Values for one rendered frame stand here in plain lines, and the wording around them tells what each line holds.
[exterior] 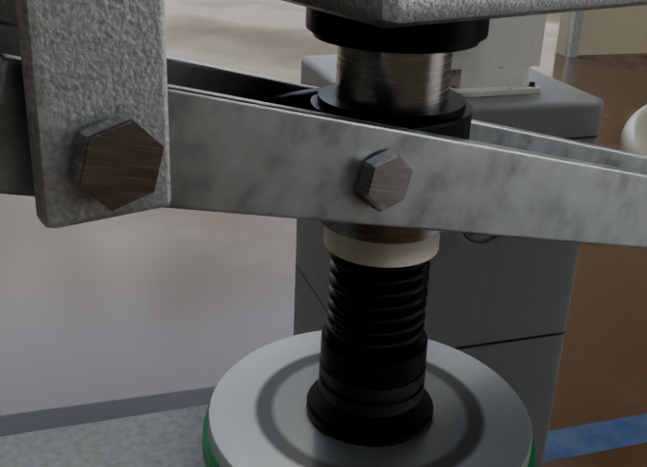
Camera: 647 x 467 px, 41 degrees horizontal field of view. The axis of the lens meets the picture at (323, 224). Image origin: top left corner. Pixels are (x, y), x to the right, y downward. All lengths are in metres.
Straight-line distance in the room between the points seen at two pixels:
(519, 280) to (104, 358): 1.17
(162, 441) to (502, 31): 0.96
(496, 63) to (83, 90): 1.13
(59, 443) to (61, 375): 1.62
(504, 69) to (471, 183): 0.95
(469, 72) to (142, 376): 1.19
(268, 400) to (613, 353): 1.91
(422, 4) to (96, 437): 0.38
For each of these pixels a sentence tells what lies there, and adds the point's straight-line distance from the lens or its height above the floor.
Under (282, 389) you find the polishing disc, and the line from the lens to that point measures 0.60.
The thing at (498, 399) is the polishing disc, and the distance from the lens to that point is 0.61.
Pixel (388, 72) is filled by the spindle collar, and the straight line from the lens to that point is 0.46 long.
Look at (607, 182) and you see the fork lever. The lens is 0.56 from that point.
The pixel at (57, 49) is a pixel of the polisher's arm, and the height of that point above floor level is 1.12.
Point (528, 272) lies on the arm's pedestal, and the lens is 1.49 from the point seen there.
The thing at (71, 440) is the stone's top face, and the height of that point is 0.82.
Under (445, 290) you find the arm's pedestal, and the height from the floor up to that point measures 0.54.
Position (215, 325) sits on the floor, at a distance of 2.38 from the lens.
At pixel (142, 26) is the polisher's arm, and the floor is 1.13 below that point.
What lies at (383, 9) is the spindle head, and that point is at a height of 1.13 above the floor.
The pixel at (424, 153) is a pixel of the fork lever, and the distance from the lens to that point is 0.44.
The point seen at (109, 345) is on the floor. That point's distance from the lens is 2.32.
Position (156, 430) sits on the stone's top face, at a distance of 0.61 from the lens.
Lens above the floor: 1.18
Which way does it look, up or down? 23 degrees down
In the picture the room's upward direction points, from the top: 2 degrees clockwise
